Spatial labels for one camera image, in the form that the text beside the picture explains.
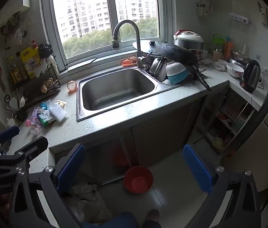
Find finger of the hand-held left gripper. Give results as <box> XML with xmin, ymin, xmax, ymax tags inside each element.
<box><xmin>0</xmin><ymin>136</ymin><xmax>49</xmax><ymax>167</ymax></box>
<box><xmin>0</xmin><ymin>125</ymin><xmax>20</xmax><ymax>150</ymax></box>

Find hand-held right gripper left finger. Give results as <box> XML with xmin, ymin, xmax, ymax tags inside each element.
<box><xmin>9</xmin><ymin>144</ymin><xmax>87</xmax><ymax>228</ymax></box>

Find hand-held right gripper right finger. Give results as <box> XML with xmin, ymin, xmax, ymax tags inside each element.
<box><xmin>183</xmin><ymin>144</ymin><xmax>261</xmax><ymax>228</ymax></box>

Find white plastic bag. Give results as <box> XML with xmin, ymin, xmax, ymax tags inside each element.
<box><xmin>64</xmin><ymin>182</ymin><xmax>114</xmax><ymax>225</ymax></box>

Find black utensil holder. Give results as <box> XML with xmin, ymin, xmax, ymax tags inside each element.
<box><xmin>15</xmin><ymin>108</ymin><xmax>28</xmax><ymax>124</ymax></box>

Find green and white packet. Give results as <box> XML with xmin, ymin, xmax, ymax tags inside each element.
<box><xmin>39</xmin><ymin>110</ymin><xmax>56</xmax><ymax>127</ymax></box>

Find pink white printed packet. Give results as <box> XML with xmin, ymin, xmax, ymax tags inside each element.
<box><xmin>30</xmin><ymin>108</ymin><xmax>44</xmax><ymax>135</ymax></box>

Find yellow food bag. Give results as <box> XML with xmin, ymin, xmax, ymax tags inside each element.
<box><xmin>211</xmin><ymin>135</ymin><xmax>225</xmax><ymax>150</ymax></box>

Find steel chopsticks bundle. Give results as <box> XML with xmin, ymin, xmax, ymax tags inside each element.
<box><xmin>16</xmin><ymin>87</ymin><xmax>25</xmax><ymax>102</ymax></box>

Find grey base cabinet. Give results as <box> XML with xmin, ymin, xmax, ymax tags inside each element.
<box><xmin>51</xmin><ymin>85</ymin><xmax>263</xmax><ymax>183</ymax></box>

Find red plastic basin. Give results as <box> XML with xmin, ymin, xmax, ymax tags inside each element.
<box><xmin>123</xmin><ymin>166</ymin><xmax>154</xmax><ymax>193</ymax></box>

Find dark sauce bottle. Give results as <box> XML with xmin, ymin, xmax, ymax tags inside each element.
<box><xmin>7</xmin><ymin>52</ymin><xmax>22</xmax><ymax>85</ymax></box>

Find ginger root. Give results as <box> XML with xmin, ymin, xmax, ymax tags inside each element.
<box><xmin>41</xmin><ymin>77</ymin><xmax>55</xmax><ymax>93</ymax></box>

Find person's brown shoe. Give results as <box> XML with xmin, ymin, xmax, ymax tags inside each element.
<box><xmin>143</xmin><ymin>209</ymin><xmax>161</xmax><ymax>228</ymax></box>

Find beige cabinet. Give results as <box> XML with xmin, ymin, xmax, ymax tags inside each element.
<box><xmin>229</xmin><ymin>119</ymin><xmax>268</xmax><ymax>192</ymax></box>

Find person's leg in blue pants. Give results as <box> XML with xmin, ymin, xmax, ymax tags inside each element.
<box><xmin>82</xmin><ymin>211</ymin><xmax>139</xmax><ymax>228</ymax></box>

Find pink round container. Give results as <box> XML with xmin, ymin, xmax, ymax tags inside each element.
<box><xmin>67</xmin><ymin>80</ymin><xmax>78</xmax><ymax>92</ymax></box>

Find yellow detergent bottle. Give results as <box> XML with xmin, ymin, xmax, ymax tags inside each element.
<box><xmin>20</xmin><ymin>43</ymin><xmax>41</xmax><ymax>79</ymax></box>

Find stainless steel sink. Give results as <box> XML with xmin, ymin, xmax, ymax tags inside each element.
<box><xmin>76</xmin><ymin>65</ymin><xmax>209</xmax><ymax>122</ymax></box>

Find black plastic bag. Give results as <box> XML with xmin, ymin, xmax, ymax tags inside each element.
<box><xmin>39</xmin><ymin>43</ymin><xmax>53</xmax><ymax>59</ymax></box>

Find blue and white bowl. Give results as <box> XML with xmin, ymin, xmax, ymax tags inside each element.
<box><xmin>166</xmin><ymin>62</ymin><xmax>194</xmax><ymax>85</ymax></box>

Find white dish cloth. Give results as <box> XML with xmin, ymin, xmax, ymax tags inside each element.
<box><xmin>199</xmin><ymin>58</ymin><xmax>227</xmax><ymax>72</ymax></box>

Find floral white bowl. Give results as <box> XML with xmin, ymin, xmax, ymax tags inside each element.
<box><xmin>226</xmin><ymin>63</ymin><xmax>244</xmax><ymax>79</ymax></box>

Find stacked steel pots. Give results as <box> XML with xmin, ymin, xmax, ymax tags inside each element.
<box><xmin>148</xmin><ymin>57</ymin><xmax>169</xmax><ymax>82</ymax></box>

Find black electric kettle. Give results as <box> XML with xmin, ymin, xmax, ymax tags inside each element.
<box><xmin>240</xmin><ymin>59</ymin><xmax>261</xmax><ymax>94</ymax></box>

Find wooden knife block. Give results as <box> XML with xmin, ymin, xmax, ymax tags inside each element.
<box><xmin>212</xmin><ymin>49</ymin><xmax>225</xmax><ymax>62</ymax></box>

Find steel cooking pot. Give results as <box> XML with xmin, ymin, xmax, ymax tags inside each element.
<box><xmin>228</xmin><ymin>52</ymin><xmax>252</xmax><ymax>68</ymax></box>

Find black frying pan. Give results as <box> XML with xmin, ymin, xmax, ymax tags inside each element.
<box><xmin>152</xmin><ymin>41</ymin><xmax>212</xmax><ymax>92</ymax></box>

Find orange scrubbing cloth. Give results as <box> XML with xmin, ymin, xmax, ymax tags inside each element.
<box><xmin>122</xmin><ymin>56</ymin><xmax>138</xmax><ymax>67</ymax></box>

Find white rice cooker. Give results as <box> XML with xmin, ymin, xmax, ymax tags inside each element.
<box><xmin>173</xmin><ymin>30</ymin><xmax>204</xmax><ymax>61</ymax></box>

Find green plastic container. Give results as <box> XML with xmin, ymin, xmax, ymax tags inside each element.
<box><xmin>212</xmin><ymin>34</ymin><xmax>225</xmax><ymax>51</ymax></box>

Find glass pot lid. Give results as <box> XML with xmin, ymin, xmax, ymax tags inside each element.
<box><xmin>132</xmin><ymin>40</ymin><xmax>170</xmax><ymax>53</ymax></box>

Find curved steel faucet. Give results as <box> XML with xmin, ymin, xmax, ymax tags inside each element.
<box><xmin>111</xmin><ymin>20</ymin><xmax>149</xmax><ymax>69</ymax></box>

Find black wire rack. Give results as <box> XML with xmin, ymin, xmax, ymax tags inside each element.
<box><xmin>7</xmin><ymin>52</ymin><xmax>62</xmax><ymax>108</ymax></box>

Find white wall utensil holder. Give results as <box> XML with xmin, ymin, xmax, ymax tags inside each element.
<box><xmin>196</xmin><ymin>0</ymin><xmax>210</xmax><ymax>17</ymax></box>

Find grey wall utensil holder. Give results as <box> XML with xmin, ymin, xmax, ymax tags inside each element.
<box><xmin>258</xmin><ymin>1</ymin><xmax>268</xmax><ymax>25</ymax></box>

